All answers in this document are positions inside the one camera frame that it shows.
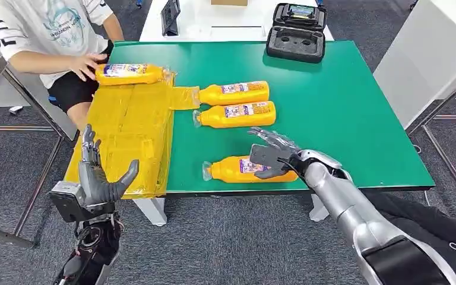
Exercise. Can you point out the yellow plastic sheet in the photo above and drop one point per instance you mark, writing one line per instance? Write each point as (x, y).
(125, 130)

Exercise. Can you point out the green table mat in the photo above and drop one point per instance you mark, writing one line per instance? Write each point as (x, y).
(330, 118)

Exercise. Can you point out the person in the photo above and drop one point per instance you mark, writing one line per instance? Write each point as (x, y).
(47, 27)

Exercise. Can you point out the white table leg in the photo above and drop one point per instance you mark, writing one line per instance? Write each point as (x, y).
(151, 210)
(318, 208)

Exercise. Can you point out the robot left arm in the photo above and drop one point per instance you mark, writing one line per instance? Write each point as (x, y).
(90, 248)

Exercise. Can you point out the person's right hand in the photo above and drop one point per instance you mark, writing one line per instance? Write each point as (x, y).
(84, 65)

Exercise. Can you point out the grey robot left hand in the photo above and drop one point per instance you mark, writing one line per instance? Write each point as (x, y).
(94, 185)

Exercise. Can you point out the black garment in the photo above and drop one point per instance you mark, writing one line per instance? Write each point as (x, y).
(428, 228)

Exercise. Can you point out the open black foam case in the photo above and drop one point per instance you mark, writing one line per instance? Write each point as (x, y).
(295, 47)

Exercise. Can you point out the white side table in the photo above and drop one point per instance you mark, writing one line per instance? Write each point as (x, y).
(420, 59)

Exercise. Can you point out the brown cardboard box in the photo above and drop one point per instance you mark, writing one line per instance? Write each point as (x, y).
(229, 2)

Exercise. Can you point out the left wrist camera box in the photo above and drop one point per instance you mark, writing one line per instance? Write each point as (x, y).
(64, 204)

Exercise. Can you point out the orange drink bottle clear cap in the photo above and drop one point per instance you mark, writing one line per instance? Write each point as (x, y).
(153, 74)
(216, 118)
(228, 171)
(212, 96)

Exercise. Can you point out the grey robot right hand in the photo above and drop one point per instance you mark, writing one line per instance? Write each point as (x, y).
(269, 157)

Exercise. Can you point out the small white floor object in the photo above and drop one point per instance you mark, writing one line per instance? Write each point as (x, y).
(15, 110)

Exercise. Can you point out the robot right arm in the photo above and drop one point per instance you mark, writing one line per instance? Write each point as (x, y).
(346, 204)

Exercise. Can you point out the black tablet device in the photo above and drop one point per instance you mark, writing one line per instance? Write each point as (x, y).
(169, 17)

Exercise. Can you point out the grey metal frame table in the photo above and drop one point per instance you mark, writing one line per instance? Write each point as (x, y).
(35, 94)

